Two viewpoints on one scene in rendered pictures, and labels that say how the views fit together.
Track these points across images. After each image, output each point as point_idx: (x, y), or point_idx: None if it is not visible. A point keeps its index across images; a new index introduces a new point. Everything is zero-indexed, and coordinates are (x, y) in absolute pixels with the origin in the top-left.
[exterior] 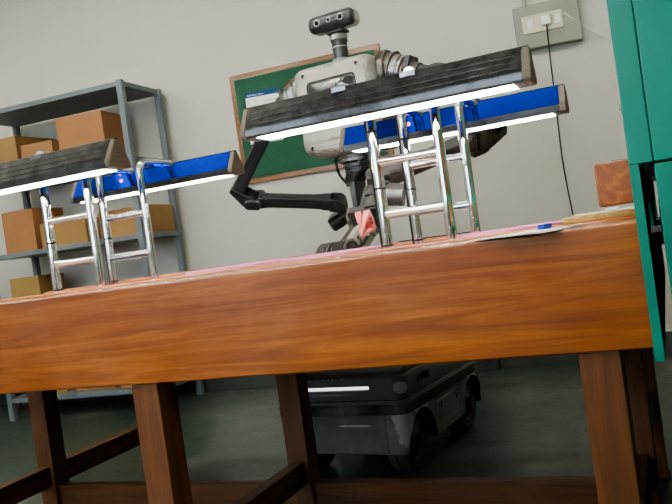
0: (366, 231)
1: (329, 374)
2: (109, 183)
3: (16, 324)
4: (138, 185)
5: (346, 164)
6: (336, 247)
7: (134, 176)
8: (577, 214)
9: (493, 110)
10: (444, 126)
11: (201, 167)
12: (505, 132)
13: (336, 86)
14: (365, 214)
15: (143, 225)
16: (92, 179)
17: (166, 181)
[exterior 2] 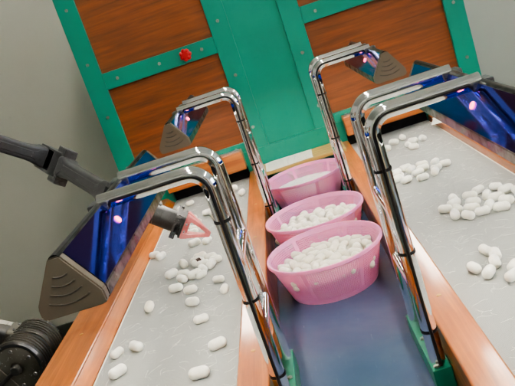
0: (198, 232)
1: None
2: (110, 230)
3: None
4: (231, 186)
5: None
6: (43, 328)
7: (119, 206)
8: (276, 168)
9: (198, 109)
10: (199, 120)
11: (155, 175)
12: (43, 165)
13: (369, 46)
14: (193, 214)
15: (252, 252)
16: (75, 234)
17: (155, 201)
